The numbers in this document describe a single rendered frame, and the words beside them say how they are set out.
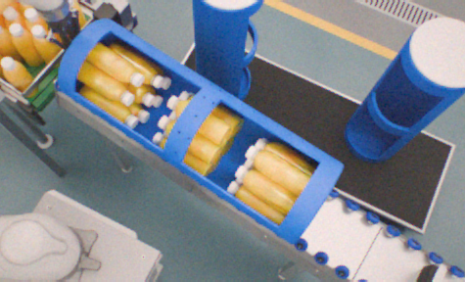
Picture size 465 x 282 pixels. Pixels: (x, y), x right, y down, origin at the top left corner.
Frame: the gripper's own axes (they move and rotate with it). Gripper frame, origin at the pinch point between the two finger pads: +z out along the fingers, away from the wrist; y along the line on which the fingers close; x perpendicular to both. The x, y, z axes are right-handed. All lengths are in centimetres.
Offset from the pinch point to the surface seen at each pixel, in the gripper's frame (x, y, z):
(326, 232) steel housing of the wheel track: 97, -1, 23
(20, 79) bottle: -14.0, 15.6, 12.6
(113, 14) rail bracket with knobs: -6.7, -23.3, 15.9
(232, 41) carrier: 29, -48, 34
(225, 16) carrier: 27, -46, 17
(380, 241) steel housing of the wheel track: 113, -8, 23
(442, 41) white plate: 97, -79, 12
